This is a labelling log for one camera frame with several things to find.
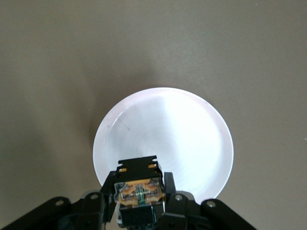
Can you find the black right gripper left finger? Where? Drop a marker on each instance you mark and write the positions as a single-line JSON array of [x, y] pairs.
[[79, 213]]

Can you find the pink round plate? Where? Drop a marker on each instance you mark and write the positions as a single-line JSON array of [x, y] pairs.
[[168, 124]]

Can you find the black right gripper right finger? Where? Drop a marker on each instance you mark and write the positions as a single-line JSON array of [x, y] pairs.
[[192, 215]]

